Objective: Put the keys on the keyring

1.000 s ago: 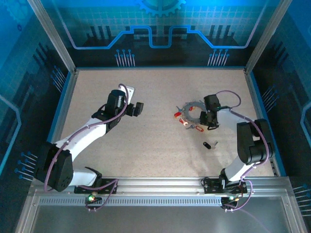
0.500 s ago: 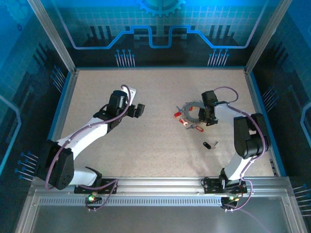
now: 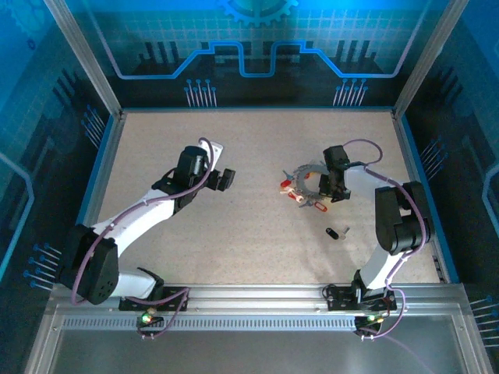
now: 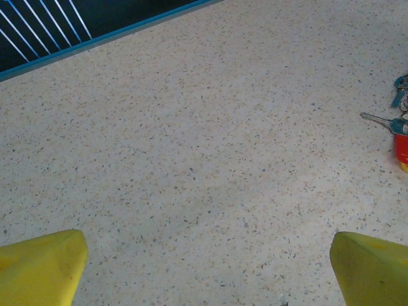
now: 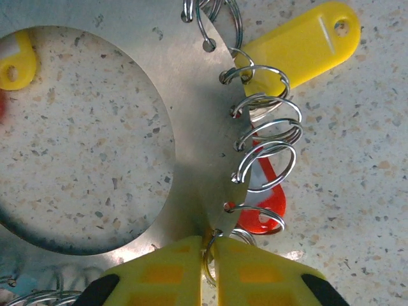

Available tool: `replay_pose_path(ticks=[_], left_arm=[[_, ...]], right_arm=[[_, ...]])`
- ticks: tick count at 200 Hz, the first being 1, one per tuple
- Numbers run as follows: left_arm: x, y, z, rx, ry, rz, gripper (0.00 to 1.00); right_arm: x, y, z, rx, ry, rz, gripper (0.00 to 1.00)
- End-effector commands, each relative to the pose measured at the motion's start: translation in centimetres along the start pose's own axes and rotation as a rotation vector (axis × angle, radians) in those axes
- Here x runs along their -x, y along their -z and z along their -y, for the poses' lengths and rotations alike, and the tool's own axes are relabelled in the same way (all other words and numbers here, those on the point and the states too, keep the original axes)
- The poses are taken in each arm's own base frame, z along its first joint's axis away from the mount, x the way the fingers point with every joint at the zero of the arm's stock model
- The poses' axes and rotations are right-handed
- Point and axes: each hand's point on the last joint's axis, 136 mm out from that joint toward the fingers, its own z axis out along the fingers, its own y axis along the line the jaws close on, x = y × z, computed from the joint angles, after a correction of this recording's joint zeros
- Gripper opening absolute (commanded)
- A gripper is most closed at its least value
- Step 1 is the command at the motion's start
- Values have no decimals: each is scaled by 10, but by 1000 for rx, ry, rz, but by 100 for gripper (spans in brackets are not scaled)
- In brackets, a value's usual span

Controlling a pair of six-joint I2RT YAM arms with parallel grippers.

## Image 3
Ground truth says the keyring bunch with keys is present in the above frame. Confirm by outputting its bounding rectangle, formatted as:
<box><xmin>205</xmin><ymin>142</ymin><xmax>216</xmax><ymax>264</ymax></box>
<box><xmin>278</xmin><ymin>162</ymin><xmax>331</xmax><ymax>216</ymax></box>

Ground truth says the blue table edge strip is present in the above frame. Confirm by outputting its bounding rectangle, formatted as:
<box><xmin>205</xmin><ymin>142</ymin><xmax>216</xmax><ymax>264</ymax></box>
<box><xmin>119</xmin><ymin>105</ymin><xmax>398</xmax><ymax>115</ymax></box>

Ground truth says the grey metal shelf plate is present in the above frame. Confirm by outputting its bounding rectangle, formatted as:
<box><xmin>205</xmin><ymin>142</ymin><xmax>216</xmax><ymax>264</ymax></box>
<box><xmin>23</xmin><ymin>311</ymin><xmax>492</xmax><ymax>374</ymax></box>

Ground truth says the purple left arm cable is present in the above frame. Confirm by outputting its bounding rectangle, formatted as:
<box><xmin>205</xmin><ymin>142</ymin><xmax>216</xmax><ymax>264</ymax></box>
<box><xmin>69</xmin><ymin>136</ymin><xmax>215</xmax><ymax>305</ymax></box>

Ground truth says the right table edge rail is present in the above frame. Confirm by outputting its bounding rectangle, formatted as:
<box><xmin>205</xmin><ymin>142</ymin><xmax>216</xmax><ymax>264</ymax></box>
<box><xmin>391</xmin><ymin>111</ymin><xmax>461</xmax><ymax>284</ymax></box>

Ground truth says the table edge rail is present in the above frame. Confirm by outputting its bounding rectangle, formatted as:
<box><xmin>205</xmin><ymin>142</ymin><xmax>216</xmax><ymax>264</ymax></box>
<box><xmin>391</xmin><ymin>111</ymin><xmax>461</xmax><ymax>284</ymax></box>
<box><xmin>76</xmin><ymin>111</ymin><xmax>128</xmax><ymax>289</ymax></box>

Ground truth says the left table edge rail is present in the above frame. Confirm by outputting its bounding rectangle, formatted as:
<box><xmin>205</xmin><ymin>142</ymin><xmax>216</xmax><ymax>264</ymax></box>
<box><xmin>76</xmin><ymin>111</ymin><xmax>128</xmax><ymax>289</ymax></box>

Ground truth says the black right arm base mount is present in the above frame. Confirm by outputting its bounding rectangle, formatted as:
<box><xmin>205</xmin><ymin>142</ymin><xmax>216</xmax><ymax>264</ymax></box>
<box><xmin>324</xmin><ymin>283</ymin><xmax>398</xmax><ymax>312</ymax></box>

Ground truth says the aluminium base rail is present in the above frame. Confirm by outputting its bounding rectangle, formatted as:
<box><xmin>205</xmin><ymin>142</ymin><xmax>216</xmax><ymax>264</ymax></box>
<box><xmin>46</xmin><ymin>283</ymin><xmax>467</xmax><ymax>313</ymax></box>

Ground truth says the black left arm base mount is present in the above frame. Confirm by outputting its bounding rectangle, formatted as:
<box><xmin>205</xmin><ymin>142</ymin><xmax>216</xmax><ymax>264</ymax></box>
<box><xmin>119</xmin><ymin>285</ymin><xmax>191</xmax><ymax>312</ymax></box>

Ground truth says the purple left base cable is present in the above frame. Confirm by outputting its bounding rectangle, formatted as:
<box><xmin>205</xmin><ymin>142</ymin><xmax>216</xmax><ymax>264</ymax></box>
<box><xmin>126</xmin><ymin>288</ymin><xmax>192</xmax><ymax>340</ymax></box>

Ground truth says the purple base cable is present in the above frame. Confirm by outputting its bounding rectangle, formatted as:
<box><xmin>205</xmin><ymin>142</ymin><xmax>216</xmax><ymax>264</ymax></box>
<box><xmin>356</xmin><ymin>288</ymin><xmax>409</xmax><ymax>342</ymax></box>
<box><xmin>126</xmin><ymin>288</ymin><xmax>192</xmax><ymax>340</ymax></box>

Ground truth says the slotted grey cable duct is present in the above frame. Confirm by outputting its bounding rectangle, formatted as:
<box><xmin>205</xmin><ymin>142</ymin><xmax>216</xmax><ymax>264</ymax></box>
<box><xmin>62</xmin><ymin>316</ymin><xmax>362</xmax><ymax>332</ymax></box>

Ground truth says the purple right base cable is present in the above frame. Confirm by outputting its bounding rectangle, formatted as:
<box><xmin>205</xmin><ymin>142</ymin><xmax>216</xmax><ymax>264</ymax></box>
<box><xmin>356</xmin><ymin>288</ymin><xmax>409</xmax><ymax>342</ymax></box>

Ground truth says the left aluminium frame post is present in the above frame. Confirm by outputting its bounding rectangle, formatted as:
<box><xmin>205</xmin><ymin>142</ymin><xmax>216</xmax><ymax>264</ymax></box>
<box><xmin>42</xmin><ymin>0</ymin><xmax>126</xmax><ymax>118</ymax></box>

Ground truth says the aluminium frame post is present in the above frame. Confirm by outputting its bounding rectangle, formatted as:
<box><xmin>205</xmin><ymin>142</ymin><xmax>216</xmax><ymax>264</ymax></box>
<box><xmin>42</xmin><ymin>0</ymin><xmax>126</xmax><ymax>118</ymax></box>
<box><xmin>392</xmin><ymin>0</ymin><xmax>471</xmax><ymax>118</ymax></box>

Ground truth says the right aluminium frame post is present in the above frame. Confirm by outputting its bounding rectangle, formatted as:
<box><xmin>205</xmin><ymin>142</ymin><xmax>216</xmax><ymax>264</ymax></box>
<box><xmin>392</xmin><ymin>0</ymin><xmax>471</xmax><ymax>118</ymax></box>

